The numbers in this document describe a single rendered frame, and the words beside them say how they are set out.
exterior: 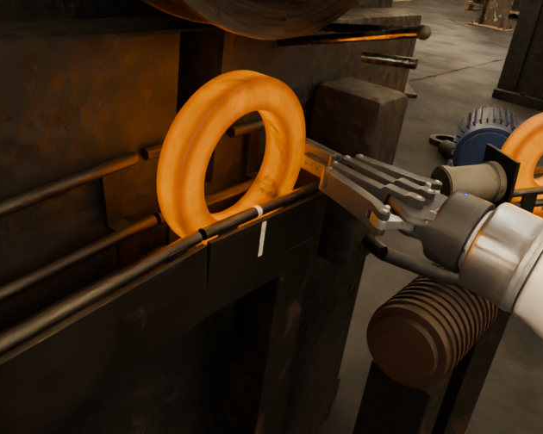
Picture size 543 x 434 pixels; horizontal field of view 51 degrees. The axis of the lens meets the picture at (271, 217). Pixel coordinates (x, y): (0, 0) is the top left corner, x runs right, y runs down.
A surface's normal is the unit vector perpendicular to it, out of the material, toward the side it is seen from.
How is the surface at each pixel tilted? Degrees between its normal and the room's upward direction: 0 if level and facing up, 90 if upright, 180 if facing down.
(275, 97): 90
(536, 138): 90
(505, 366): 0
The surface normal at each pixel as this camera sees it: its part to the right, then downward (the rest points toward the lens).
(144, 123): 0.77, 0.37
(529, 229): -0.07, -0.67
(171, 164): -0.61, 0.07
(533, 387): 0.12, -0.88
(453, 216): -0.36, -0.33
